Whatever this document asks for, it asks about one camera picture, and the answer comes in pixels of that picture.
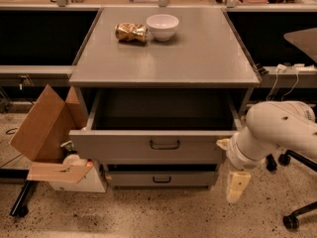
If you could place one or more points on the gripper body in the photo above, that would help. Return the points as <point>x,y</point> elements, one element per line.
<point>235,153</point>

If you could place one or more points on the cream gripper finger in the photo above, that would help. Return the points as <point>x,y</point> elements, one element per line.
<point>223,143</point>

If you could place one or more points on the grey top drawer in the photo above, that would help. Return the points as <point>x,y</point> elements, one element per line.
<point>157,126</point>

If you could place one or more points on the grey drawer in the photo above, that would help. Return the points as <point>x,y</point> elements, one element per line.
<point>200,175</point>
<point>157,126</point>

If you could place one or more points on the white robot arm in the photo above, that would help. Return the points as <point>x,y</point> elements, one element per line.
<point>269,126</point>

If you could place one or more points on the grey metal drawer cabinet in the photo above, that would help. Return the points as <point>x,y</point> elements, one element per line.
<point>203,54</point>

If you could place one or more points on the grey lower drawer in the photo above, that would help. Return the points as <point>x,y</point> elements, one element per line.
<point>200,175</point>

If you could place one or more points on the white ceramic bowl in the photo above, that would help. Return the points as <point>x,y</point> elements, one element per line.
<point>162,26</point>

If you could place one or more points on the crushed gold can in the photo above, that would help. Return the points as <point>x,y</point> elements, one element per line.
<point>129,32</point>

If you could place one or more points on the trash inside cardboard box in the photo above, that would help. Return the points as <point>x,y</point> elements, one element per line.
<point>71,156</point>

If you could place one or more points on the brown cardboard box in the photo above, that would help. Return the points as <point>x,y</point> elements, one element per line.
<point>46,126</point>

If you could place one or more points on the black floor bar left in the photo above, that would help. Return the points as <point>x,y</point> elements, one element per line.
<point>20,207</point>

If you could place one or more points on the black top drawer handle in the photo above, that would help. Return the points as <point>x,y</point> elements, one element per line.
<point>164,147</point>

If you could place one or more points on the black drawer handle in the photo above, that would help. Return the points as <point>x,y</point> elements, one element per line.
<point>164,147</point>
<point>162,180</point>

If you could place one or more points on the black lower drawer handle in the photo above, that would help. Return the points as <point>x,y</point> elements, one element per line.
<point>162,180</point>

